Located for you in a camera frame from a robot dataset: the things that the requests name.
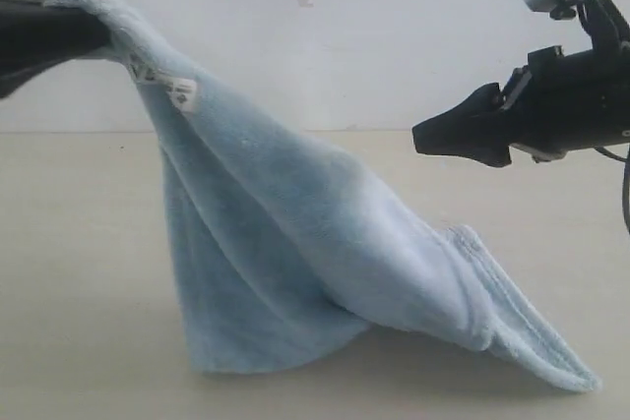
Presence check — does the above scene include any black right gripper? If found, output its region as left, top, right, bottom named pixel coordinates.
left=411, top=44, right=629, bottom=167

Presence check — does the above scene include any light blue fleece towel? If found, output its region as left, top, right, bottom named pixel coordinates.
left=46, top=0, right=600, bottom=392

